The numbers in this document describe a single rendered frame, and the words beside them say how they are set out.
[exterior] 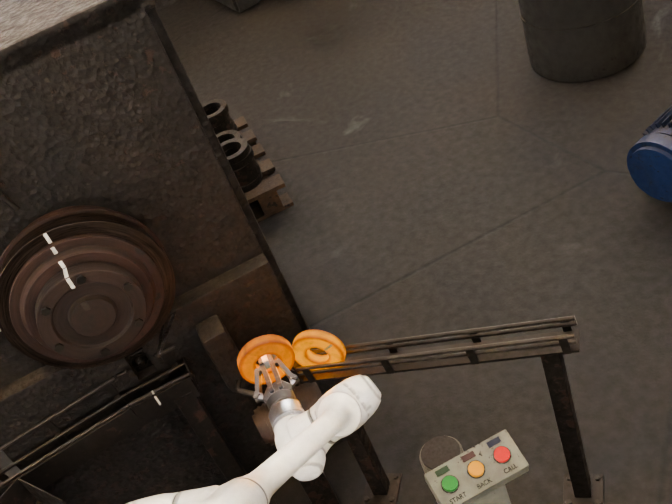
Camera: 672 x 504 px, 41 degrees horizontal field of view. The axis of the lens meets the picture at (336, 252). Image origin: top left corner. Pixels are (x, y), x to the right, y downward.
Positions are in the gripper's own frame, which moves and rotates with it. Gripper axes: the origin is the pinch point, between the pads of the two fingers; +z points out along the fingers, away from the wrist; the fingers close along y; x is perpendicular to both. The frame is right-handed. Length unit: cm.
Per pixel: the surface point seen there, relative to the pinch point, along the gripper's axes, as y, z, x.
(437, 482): 27, -45, -21
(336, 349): 18.6, 1.7, -11.5
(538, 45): 175, 187, -74
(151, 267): -17.1, 21.6, 26.8
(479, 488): 36, -50, -23
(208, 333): -13.3, 23.8, -5.6
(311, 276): 24, 122, -91
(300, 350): 9.2, 7.3, -11.5
